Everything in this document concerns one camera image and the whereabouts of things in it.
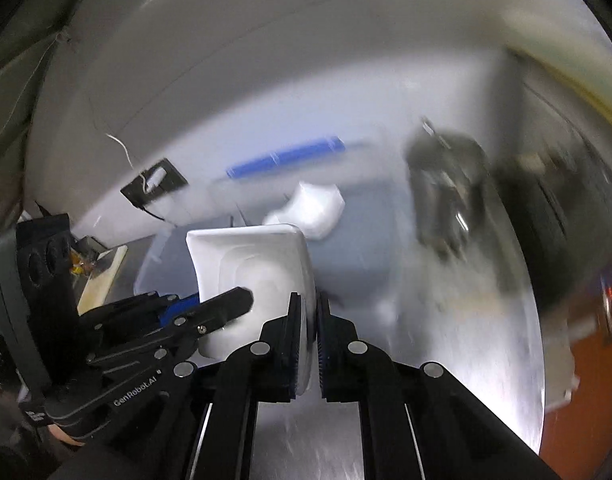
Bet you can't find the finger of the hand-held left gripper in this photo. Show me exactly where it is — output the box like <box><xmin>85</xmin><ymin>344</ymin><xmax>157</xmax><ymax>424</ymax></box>
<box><xmin>86</xmin><ymin>286</ymin><xmax>255</xmax><ymax>367</ymax></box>
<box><xmin>78</xmin><ymin>291</ymin><xmax>203</xmax><ymax>336</ymax></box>

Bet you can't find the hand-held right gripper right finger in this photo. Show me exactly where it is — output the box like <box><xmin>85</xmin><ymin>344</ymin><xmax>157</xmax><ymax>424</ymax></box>
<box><xmin>316</xmin><ymin>294</ymin><xmax>561</xmax><ymax>480</ymax></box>

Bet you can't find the black wall outlet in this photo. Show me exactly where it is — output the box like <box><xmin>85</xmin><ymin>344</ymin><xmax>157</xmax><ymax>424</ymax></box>
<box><xmin>120</xmin><ymin>158</ymin><xmax>187</xmax><ymax>209</ymax></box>

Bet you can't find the blue bar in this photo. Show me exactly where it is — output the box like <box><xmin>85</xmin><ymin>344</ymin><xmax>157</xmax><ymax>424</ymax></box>
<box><xmin>226</xmin><ymin>136</ymin><xmax>347</xmax><ymax>179</ymax></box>

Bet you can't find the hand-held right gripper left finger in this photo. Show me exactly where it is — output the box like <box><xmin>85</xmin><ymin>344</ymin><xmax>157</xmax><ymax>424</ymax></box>
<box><xmin>51</xmin><ymin>292</ymin><xmax>305</xmax><ymax>480</ymax></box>

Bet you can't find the white square dish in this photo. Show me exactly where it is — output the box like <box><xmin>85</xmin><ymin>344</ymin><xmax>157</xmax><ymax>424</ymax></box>
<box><xmin>262</xmin><ymin>181</ymin><xmax>345</xmax><ymax>241</ymax></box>

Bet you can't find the white cable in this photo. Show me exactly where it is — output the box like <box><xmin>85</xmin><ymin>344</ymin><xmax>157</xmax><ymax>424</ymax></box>
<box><xmin>106</xmin><ymin>132</ymin><xmax>149</xmax><ymax>196</ymax></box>

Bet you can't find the white square plate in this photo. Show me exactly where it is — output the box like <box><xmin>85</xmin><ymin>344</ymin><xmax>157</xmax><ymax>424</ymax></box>
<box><xmin>186</xmin><ymin>224</ymin><xmax>317</xmax><ymax>397</ymax></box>

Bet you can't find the wooden cutting board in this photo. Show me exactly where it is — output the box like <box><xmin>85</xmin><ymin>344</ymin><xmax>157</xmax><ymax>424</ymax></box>
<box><xmin>77</xmin><ymin>244</ymin><xmax>128</xmax><ymax>317</ymax></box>

